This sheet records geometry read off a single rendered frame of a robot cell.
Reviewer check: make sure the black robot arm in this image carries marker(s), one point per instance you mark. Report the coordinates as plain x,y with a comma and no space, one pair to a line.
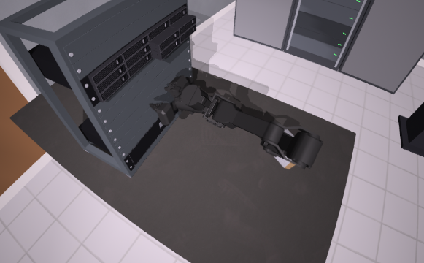
304,146

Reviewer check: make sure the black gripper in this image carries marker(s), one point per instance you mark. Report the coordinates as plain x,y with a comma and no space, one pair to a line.
165,111

